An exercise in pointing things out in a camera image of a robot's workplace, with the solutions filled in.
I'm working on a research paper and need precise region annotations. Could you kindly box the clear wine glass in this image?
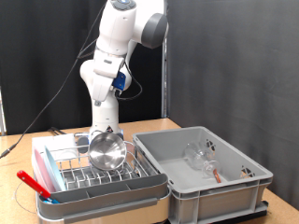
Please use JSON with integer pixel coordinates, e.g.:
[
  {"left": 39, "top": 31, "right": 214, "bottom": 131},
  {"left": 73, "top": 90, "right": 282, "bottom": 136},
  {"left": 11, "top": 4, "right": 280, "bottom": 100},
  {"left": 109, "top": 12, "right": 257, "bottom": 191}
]
[{"left": 183, "top": 141, "right": 221, "bottom": 178}]

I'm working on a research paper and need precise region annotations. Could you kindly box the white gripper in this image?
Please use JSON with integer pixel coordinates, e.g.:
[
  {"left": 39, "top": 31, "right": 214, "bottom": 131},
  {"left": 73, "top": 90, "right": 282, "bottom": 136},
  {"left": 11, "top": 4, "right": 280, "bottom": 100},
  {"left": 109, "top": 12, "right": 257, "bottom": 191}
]
[{"left": 91, "top": 49, "right": 125, "bottom": 107}]

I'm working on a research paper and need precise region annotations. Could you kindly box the stainless steel cup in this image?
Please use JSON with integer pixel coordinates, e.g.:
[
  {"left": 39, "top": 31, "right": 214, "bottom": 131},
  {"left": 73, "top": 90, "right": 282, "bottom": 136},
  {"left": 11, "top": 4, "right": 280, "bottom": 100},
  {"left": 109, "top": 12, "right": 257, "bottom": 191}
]
[{"left": 87, "top": 132, "right": 128, "bottom": 172}]

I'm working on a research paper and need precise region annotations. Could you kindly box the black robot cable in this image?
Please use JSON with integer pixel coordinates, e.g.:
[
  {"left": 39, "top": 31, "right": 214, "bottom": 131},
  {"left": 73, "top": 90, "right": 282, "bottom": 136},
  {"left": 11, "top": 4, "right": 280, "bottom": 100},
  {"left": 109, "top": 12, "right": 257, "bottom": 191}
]
[{"left": 0, "top": 0, "right": 144, "bottom": 158}]

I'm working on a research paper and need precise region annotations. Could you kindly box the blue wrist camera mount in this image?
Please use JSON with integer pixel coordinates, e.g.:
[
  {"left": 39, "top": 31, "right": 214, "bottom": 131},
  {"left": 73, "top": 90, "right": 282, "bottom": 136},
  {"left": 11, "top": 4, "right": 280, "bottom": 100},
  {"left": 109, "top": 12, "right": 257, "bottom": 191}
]
[{"left": 111, "top": 71, "right": 127, "bottom": 92}]

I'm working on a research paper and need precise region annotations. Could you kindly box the metal wire dish rack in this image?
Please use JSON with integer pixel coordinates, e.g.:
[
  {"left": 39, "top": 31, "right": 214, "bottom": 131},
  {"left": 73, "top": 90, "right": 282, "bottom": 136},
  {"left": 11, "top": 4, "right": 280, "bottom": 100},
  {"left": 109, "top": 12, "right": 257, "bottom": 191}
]
[{"left": 40, "top": 140, "right": 158, "bottom": 190}]

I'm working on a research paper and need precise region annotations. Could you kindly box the metal background pole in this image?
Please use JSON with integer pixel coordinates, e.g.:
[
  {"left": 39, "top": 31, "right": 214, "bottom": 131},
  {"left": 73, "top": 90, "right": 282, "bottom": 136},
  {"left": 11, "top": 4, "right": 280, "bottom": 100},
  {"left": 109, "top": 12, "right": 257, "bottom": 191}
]
[{"left": 161, "top": 0, "right": 169, "bottom": 119}]

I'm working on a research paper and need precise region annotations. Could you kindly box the grey plastic crate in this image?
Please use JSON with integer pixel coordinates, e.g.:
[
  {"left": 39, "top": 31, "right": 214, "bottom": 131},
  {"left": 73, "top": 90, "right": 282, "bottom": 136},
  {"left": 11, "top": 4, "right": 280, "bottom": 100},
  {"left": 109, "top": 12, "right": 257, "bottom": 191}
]
[{"left": 132, "top": 125, "right": 275, "bottom": 224}]

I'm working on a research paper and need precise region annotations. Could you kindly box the grey dish rack tray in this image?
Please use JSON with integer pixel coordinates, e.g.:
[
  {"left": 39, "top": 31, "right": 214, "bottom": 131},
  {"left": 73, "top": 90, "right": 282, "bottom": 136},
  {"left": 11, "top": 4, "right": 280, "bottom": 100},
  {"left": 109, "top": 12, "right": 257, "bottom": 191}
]
[{"left": 32, "top": 146, "right": 172, "bottom": 224}]

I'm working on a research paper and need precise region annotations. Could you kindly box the red wooden spoon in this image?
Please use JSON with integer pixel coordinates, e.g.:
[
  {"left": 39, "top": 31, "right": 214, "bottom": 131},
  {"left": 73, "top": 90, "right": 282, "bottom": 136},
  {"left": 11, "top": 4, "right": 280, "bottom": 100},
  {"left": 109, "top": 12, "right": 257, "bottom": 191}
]
[{"left": 212, "top": 168, "right": 222, "bottom": 184}]

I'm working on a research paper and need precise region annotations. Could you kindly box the red handled utensil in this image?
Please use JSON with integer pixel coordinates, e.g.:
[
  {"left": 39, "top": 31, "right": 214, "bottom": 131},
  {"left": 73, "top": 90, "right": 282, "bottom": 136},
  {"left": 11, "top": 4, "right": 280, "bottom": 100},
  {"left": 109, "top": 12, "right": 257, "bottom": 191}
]
[{"left": 16, "top": 170, "right": 60, "bottom": 205}]

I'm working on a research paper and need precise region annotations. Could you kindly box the light blue plate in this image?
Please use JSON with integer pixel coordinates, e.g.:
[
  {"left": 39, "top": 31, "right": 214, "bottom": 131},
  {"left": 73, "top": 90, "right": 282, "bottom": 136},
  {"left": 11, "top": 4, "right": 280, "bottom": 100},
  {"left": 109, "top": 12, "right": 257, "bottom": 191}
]
[{"left": 43, "top": 145, "right": 67, "bottom": 192}]

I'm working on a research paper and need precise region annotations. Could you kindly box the pink plate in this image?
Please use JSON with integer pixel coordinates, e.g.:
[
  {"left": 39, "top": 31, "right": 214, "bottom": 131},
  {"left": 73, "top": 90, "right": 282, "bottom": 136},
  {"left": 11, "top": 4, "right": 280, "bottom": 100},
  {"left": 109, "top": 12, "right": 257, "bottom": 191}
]
[{"left": 32, "top": 147, "right": 57, "bottom": 194}]

